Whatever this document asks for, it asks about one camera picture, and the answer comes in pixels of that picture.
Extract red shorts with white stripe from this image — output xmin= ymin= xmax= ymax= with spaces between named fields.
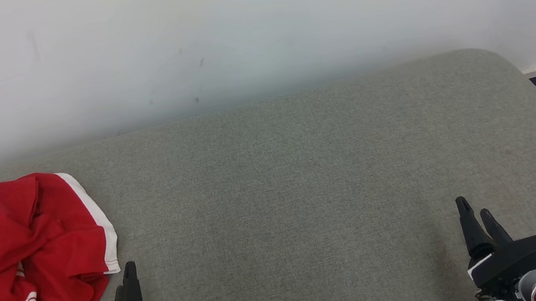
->
xmin=0 ymin=163 xmax=127 ymax=301

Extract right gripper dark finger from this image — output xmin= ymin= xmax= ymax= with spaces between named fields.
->
xmin=479 ymin=205 xmax=515 ymax=249
xmin=455 ymin=193 xmax=496 ymax=261

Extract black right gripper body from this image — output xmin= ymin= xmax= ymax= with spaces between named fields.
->
xmin=464 ymin=234 xmax=536 ymax=301

